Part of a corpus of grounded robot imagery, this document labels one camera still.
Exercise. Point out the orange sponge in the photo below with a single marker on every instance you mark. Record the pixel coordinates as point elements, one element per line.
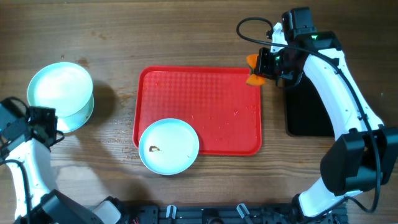
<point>253,79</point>

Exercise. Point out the light blue plate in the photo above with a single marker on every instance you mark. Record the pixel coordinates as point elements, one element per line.
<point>169,146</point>
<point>64,86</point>
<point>77,120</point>

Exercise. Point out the red plastic tray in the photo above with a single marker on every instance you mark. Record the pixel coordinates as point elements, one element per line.
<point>216,102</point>

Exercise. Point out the black rectangular tray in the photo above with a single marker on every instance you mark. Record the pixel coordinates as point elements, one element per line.
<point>305,114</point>

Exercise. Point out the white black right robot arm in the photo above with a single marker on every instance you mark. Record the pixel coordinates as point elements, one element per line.
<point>365,151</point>

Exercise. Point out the light blue plate front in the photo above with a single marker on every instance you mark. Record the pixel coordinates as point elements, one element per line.
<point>169,146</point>

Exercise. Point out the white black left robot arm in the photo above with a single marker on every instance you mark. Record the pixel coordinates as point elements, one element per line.
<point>27,134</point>

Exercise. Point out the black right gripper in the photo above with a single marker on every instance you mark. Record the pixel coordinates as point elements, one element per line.
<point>262,68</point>

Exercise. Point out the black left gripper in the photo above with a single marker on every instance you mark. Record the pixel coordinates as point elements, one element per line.
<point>43,123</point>

